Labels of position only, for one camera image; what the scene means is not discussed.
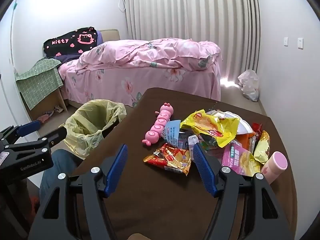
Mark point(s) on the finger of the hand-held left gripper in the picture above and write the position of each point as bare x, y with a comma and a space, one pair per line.
56, 136
30, 127

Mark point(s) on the light blue snack wrapper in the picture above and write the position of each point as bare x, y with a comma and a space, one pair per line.
173, 130

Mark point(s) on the pink floral duvet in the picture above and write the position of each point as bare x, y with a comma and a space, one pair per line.
150, 52

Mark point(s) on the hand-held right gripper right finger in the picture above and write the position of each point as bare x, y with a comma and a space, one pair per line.
205, 170

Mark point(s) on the pink cup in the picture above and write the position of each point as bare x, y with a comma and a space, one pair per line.
275, 166

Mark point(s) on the striped sneaker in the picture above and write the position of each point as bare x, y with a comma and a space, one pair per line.
48, 113

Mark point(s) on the green snack wrapper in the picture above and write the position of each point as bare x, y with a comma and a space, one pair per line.
210, 143

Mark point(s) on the white sneaker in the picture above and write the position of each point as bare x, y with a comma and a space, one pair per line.
58, 109

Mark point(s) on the brown fleece garment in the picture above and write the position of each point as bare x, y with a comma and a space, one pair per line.
138, 237

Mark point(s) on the bed with pink floral sheet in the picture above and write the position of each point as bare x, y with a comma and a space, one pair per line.
150, 81

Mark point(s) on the yellow trash bag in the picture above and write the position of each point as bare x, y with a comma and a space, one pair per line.
82, 120

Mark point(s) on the black trash bin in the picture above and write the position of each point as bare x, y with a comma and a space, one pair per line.
111, 128

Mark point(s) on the red gold snack wrapper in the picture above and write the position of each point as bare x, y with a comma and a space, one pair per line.
170, 158

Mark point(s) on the wooden nightstand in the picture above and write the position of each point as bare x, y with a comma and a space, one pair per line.
63, 100

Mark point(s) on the pink slipper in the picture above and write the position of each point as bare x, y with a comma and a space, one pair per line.
42, 119

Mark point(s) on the orange snack wrapper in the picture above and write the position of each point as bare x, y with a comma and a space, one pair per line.
245, 141

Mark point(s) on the black Hello Kitty pillow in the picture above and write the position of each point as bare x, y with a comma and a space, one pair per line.
62, 42

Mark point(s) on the green wall hook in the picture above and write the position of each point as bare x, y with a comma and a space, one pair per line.
15, 4

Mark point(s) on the green checked cloth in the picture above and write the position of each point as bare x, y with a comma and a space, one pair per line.
37, 80

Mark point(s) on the white plastic bag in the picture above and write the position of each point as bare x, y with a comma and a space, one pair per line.
248, 85

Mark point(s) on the white striped curtain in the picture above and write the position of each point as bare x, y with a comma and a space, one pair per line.
175, 10

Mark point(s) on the pink caterpillar toy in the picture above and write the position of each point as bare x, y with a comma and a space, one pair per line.
160, 122

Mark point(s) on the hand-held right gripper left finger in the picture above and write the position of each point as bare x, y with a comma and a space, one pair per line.
116, 170

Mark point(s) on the pink yellow snack wrapper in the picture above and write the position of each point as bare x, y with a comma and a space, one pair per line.
237, 158

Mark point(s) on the small red wrapper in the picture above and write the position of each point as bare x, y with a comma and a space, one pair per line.
257, 128

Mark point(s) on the pale yellow chip bag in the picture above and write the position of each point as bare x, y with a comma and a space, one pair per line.
262, 147

